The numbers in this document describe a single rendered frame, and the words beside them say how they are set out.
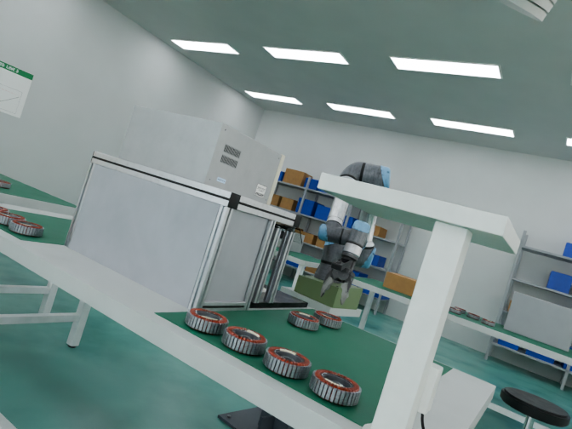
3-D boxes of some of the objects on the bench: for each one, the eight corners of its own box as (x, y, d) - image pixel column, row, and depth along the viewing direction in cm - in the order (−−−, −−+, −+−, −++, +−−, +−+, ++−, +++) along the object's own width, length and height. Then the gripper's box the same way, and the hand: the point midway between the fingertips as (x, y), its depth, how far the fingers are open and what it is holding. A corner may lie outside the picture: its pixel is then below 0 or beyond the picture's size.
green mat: (312, 309, 201) (312, 308, 201) (452, 368, 169) (453, 368, 169) (154, 312, 121) (154, 312, 121) (363, 427, 89) (364, 426, 89)
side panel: (241, 307, 160) (269, 219, 160) (248, 311, 158) (276, 221, 158) (187, 308, 136) (220, 204, 136) (194, 311, 134) (227, 207, 135)
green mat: (125, 229, 268) (126, 229, 268) (201, 261, 236) (201, 260, 236) (-56, 197, 188) (-56, 197, 188) (20, 240, 156) (20, 239, 156)
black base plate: (201, 262, 233) (203, 258, 233) (306, 307, 200) (308, 302, 200) (128, 254, 193) (130, 248, 193) (245, 308, 160) (247, 302, 160)
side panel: (123, 252, 193) (146, 180, 194) (128, 254, 192) (151, 180, 192) (63, 245, 170) (90, 162, 170) (68, 247, 168) (94, 163, 168)
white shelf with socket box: (325, 361, 126) (375, 203, 126) (462, 428, 107) (520, 241, 107) (255, 380, 96) (321, 172, 97) (427, 477, 77) (509, 216, 77)
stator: (317, 317, 183) (320, 309, 183) (343, 328, 178) (346, 319, 178) (307, 320, 173) (311, 310, 173) (334, 331, 168) (338, 321, 168)
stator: (318, 334, 154) (322, 323, 155) (287, 324, 154) (290, 314, 154) (316, 326, 166) (318, 317, 166) (286, 317, 166) (289, 307, 166)
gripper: (368, 264, 195) (351, 310, 191) (337, 254, 202) (319, 298, 198) (364, 258, 188) (346, 306, 183) (332, 248, 195) (313, 294, 190)
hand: (331, 298), depth 188 cm, fingers open, 8 cm apart
